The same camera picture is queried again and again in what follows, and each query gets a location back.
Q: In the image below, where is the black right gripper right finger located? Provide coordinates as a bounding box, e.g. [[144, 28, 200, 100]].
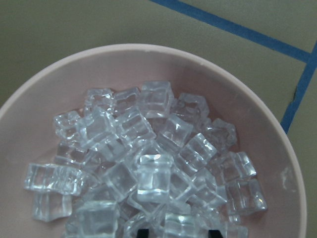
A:
[[208, 230, 223, 238]]

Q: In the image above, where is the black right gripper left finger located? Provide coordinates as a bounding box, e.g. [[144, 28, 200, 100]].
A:
[[137, 229, 150, 238]]

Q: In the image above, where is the clear ice cube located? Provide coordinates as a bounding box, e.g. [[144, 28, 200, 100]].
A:
[[137, 153, 173, 203]]

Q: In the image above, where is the pile of clear ice cubes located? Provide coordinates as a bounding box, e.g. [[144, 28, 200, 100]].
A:
[[24, 81, 267, 238]]

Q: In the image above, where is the pink bowl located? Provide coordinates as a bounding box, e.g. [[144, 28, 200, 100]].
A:
[[0, 44, 307, 238]]

